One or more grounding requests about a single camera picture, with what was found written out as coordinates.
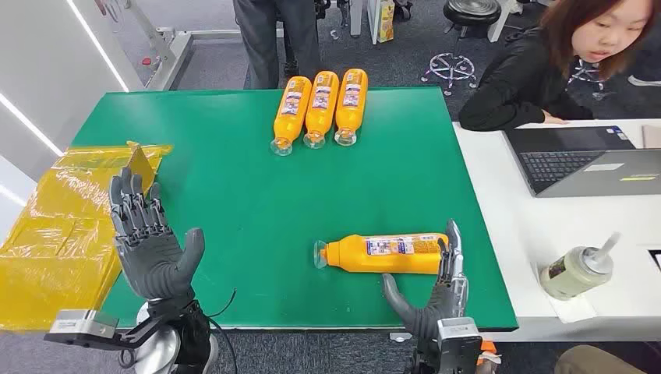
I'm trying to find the orange juice bottle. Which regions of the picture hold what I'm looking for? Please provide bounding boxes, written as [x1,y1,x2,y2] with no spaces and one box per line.
[334,68,369,147]
[302,70,341,150]
[313,233,451,276]
[270,76,313,157]

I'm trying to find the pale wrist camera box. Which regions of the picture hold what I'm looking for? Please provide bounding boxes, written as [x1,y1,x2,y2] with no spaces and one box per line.
[44,309,156,353]
[436,317,484,374]

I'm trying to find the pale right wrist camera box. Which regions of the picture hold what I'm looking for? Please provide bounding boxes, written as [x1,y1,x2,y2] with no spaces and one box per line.
[436,317,484,374]

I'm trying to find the yellow film-wrapped cardboard stack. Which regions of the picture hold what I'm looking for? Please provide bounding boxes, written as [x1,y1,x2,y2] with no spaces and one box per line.
[0,140,174,333]

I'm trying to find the white furniture panel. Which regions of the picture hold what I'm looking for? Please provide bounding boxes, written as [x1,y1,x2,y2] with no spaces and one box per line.
[367,0,381,45]

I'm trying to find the seated person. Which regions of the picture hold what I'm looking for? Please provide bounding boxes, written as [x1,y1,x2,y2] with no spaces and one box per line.
[458,0,661,132]

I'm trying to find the yellow printed package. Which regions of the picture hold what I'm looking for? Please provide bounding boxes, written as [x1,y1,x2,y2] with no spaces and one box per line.
[376,0,396,44]

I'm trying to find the black stool with chrome base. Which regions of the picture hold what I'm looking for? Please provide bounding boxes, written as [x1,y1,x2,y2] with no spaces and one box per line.
[420,0,503,97]

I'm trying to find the grey laptop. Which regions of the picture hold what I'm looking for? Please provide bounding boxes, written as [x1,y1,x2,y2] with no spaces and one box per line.
[503,125,661,199]

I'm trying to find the green table mat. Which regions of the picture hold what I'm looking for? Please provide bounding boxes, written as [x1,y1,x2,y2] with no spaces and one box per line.
[72,86,519,331]

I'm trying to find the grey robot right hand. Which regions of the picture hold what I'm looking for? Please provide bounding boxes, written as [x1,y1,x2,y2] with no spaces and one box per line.
[382,219,469,340]

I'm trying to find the white metal frame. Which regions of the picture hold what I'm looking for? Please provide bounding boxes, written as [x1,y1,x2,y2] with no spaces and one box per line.
[93,0,285,93]

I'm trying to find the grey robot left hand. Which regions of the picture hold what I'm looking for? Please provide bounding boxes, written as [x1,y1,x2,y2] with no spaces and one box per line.
[108,166,206,303]

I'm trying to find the person's leg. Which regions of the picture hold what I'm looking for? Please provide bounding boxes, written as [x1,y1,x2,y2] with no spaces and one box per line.
[553,344,649,374]

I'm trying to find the black thin cable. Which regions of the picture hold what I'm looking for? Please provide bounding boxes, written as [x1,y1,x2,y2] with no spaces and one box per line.
[207,288,239,374]

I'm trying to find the standing person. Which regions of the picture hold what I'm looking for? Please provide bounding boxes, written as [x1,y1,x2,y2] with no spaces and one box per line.
[232,0,323,90]

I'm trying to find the white paper napkin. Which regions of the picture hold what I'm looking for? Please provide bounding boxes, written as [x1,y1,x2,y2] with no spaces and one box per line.
[532,260,599,325]

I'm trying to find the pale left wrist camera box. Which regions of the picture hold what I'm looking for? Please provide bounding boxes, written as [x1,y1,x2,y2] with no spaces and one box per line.
[44,309,156,353]

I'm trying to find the chrome stool base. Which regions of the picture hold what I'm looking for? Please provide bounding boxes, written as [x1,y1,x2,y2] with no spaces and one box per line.
[567,58,617,101]

